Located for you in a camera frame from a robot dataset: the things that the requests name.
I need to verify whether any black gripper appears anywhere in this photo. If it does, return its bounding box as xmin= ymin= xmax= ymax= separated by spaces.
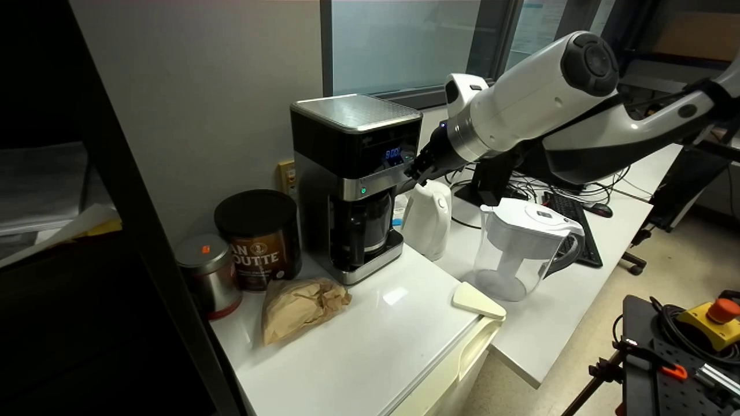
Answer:
xmin=405 ymin=121 xmax=480 ymax=183

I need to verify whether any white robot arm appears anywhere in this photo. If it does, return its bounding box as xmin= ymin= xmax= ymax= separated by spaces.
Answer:
xmin=408 ymin=29 xmax=740 ymax=185

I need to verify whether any black silver coffee machine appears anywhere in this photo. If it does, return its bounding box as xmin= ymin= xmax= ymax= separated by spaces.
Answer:
xmin=290 ymin=93 xmax=421 ymax=286

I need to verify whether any dark coffee canister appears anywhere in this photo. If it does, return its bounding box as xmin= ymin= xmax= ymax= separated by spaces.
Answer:
xmin=214 ymin=190 xmax=301 ymax=291

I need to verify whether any yellow emergency stop button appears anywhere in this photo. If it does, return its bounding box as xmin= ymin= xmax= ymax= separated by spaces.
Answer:
xmin=678 ymin=296 xmax=740 ymax=350

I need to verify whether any white plastic jug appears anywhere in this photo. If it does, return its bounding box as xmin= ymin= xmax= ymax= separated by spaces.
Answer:
xmin=403 ymin=179 xmax=451 ymax=260

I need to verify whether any black computer monitor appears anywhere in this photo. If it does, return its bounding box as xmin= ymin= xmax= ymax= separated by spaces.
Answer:
xmin=456 ymin=153 xmax=556 ymax=206

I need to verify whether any white water filter pitcher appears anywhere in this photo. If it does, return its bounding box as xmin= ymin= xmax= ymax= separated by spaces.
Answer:
xmin=472 ymin=198 xmax=585 ymax=303

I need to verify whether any white mini fridge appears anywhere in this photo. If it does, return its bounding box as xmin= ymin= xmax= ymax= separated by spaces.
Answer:
xmin=214 ymin=249 xmax=504 ymax=416

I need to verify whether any brown paper filter bag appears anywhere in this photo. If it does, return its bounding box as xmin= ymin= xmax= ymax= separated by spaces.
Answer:
xmin=262 ymin=277 xmax=353 ymax=345

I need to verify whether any black keyboard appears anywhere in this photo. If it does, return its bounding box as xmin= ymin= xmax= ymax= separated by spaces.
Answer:
xmin=539 ymin=192 xmax=607 ymax=271

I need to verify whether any small steel canister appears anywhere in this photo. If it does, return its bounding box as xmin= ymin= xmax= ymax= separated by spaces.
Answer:
xmin=176 ymin=234 xmax=243 ymax=320

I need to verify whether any black perforated board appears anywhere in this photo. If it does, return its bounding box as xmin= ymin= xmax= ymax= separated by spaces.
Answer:
xmin=617 ymin=296 xmax=740 ymax=416

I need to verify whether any black shelf frame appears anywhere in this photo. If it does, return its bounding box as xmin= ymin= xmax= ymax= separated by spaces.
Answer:
xmin=60 ymin=0 xmax=253 ymax=416

